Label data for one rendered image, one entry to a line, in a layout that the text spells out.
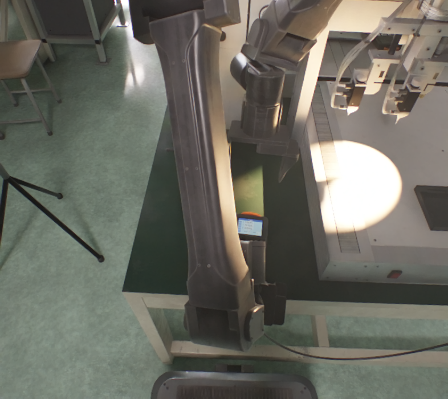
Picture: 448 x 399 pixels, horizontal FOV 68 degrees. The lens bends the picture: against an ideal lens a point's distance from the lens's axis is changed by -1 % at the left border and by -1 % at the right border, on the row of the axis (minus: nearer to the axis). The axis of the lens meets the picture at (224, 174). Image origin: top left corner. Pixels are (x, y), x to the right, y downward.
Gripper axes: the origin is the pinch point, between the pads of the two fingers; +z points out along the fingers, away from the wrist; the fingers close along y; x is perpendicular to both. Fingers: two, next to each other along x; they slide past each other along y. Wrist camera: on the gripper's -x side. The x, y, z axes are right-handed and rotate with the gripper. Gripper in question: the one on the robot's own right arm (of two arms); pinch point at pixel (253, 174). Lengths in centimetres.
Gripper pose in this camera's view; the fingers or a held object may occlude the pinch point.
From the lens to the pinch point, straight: 63.7
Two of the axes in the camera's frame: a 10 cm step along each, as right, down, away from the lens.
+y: -9.9, -1.1, 0.8
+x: -1.3, 5.6, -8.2
